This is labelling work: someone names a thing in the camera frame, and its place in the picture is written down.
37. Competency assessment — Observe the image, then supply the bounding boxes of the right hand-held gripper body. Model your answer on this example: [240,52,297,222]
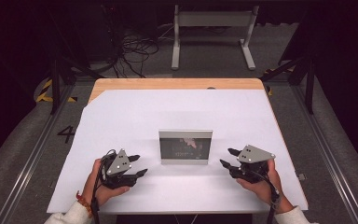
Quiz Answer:
[229,144,277,185]

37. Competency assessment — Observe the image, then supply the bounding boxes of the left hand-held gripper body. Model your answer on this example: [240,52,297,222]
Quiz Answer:
[100,148,139,190]

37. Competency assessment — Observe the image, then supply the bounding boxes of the person's right hand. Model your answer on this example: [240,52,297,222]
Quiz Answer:
[236,159,286,207]

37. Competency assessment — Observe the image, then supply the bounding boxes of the person's left hand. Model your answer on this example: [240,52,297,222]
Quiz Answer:
[82,158,131,207]

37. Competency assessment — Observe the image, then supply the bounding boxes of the white table sheet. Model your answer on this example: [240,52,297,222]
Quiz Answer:
[46,89,310,216]

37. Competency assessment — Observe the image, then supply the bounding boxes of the black metal stand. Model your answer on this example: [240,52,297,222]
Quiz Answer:
[48,6,106,115]
[259,55,316,115]

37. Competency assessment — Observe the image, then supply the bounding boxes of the red bead bracelet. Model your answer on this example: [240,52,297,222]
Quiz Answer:
[76,190,94,218]

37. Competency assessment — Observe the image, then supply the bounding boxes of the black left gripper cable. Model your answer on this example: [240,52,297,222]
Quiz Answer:
[91,148,118,224]

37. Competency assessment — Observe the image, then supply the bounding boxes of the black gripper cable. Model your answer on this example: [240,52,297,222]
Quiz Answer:
[91,148,118,224]
[253,171,282,224]

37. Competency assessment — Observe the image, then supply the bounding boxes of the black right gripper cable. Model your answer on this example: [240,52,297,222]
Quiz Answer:
[253,171,282,224]

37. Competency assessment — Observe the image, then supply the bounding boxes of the metal floor rail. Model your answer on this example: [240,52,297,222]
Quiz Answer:
[0,83,76,224]
[292,85,358,224]

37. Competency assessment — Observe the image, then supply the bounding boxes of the tangle of black floor cables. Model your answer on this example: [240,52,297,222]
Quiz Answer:
[101,6,175,78]

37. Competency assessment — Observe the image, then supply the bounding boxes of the white metal desk frame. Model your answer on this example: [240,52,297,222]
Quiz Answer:
[171,4,260,71]

